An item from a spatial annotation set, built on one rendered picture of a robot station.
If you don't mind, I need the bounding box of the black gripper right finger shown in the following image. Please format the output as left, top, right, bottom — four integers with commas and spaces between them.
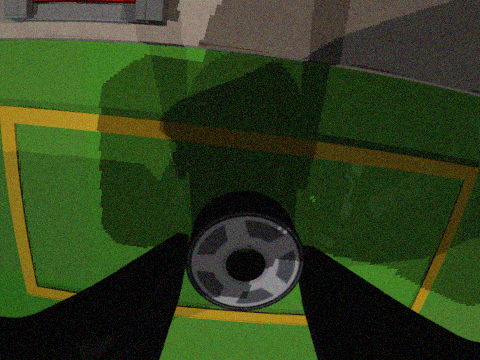
299, 245, 480, 360

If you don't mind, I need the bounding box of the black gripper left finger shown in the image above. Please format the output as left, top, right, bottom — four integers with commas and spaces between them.
0, 233, 188, 360

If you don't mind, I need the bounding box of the yellow rectangular outline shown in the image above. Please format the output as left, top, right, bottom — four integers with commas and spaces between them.
0, 105, 480, 325

